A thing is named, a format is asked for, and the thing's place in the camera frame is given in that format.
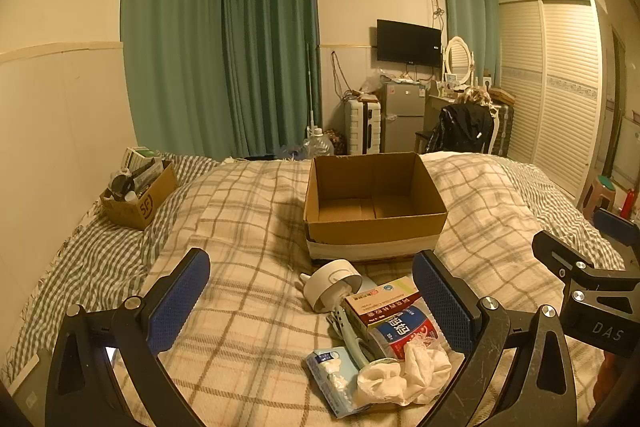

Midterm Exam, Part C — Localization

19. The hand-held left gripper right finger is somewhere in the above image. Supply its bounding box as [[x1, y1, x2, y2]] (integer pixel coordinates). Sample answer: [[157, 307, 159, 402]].
[[412, 249, 582, 427]]

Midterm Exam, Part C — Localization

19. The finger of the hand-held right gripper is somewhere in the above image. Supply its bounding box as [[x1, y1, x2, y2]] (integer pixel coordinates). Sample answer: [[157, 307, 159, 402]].
[[594, 208, 640, 254], [531, 231, 640, 292]]

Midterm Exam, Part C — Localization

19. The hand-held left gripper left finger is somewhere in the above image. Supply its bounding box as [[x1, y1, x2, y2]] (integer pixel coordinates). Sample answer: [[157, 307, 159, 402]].
[[45, 248, 211, 427]]

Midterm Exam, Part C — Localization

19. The canister with red blue label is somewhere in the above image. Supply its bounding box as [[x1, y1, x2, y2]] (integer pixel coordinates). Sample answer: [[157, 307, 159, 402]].
[[367, 309, 442, 360]]

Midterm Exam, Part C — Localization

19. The brown medicine box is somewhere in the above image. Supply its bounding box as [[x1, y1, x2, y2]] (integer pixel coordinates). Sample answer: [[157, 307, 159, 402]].
[[344, 277, 422, 334]]

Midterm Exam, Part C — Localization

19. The white tissue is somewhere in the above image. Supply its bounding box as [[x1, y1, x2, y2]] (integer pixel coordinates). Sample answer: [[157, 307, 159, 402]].
[[356, 339, 454, 408]]

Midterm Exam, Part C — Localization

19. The large cardboard box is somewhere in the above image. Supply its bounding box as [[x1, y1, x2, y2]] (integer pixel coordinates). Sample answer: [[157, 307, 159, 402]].
[[303, 152, 448, 264]]

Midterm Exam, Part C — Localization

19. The pale green hair clip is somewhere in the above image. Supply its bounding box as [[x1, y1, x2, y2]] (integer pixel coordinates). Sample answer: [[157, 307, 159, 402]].
[[326, 311, 382, 369]]

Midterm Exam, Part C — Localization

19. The white tape roll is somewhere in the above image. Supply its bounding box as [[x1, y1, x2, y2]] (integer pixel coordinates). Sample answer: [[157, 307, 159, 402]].
[[299, 259, 362, 313]]

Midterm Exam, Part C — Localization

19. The blue tissue packet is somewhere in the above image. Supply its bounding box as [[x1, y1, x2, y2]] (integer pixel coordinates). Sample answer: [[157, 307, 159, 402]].
[[305, 347, 369, 419]]

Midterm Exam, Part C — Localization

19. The red fire extinguisher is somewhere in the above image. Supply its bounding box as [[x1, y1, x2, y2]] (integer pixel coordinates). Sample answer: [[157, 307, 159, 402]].
[[618, 188, 639, 221]]

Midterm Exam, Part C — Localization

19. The plastic stool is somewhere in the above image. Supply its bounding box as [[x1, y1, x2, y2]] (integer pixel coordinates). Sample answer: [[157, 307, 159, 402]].
[[581, 174, 619, 214]]

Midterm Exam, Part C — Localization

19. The grey gingham bed sheet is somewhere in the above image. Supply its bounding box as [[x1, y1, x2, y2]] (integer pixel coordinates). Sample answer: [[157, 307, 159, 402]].
[[0, 152, 628, 390]]

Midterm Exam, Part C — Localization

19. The beige plaid blanket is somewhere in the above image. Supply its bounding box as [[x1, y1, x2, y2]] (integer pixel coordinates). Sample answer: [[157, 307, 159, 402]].
[[107, 151, 628, 427]]

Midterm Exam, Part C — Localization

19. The small printed cardboard box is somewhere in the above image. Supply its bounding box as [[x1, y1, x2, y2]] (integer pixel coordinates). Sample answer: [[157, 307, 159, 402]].
[[100, 159, 177, 231]]

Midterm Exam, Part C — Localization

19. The door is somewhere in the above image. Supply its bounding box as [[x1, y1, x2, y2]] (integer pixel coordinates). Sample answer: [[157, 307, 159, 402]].
[[606, 27, 640, 190]]

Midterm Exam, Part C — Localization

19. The black round object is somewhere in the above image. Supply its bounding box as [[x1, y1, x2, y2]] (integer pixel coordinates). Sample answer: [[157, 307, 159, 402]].
[[110, 173, 133, 198]]

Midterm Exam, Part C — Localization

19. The dark suitcase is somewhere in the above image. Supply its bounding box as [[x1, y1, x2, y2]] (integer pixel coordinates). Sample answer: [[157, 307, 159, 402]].
[[492, 102, 516, 158]]

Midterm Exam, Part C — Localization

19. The white louvered wardrobe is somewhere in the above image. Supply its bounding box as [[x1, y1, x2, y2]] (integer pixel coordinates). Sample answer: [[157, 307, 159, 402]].
[[497, 0, 617, 208]]

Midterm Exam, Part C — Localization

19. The green white carton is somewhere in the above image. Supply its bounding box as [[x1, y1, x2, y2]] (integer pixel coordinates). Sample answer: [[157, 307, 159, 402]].
[[124, 147, 163, 170]]

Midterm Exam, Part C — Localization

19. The black jacket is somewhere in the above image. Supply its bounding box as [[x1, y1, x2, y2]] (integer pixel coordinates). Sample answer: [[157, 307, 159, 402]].
[[430, 103, 494, 154]]

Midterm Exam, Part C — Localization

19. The white flat device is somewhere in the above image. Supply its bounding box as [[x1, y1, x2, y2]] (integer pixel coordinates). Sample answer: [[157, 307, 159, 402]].
[[6, 352, 42, 408]]

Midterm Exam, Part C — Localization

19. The tan fluffy item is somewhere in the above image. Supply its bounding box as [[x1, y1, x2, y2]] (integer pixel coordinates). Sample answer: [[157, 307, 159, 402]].
[[456, 87, 494, 108]]

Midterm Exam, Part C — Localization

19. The grey mini fridge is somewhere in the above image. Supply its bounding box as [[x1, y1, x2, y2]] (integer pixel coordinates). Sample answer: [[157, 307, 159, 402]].
[[382, 82, 427, 154]]

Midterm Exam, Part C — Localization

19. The white suitcase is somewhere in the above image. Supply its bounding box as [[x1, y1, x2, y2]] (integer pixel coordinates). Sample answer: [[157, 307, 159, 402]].
[[344, 99, 385, 156]]

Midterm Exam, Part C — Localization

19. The dark floral bag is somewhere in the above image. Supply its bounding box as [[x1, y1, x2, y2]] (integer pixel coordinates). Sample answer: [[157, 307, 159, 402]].
[[325, 129, 347, 156]]

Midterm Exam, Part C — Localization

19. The large clear water jug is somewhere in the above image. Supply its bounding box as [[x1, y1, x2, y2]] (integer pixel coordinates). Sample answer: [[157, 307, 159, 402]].
[[302, 127, 335, 158]]

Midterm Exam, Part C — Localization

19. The white oval mirror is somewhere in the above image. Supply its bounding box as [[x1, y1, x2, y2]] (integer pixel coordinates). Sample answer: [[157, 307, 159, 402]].
[[443, 36, 475, 88]]

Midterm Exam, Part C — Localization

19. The clear plastic bag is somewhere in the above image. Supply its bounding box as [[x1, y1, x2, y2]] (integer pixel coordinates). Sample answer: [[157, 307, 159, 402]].
[[360, 74, 387, 96]]

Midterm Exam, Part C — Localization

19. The white pole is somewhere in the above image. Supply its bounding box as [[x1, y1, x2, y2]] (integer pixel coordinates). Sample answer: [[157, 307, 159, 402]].
[[305, 43, 316, 140]]

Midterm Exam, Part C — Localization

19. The narrow green curtain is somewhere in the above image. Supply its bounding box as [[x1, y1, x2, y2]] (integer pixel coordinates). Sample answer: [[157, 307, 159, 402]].
[[440, 0, 501, 88]]

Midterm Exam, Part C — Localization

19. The wall cable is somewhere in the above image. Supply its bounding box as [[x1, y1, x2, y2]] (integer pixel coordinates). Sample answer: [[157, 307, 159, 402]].
[[329, 51, 354, 100]]

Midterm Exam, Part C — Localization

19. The black wall television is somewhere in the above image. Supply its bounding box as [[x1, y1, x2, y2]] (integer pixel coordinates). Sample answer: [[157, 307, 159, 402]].
[[376, 19, 443, 68]]

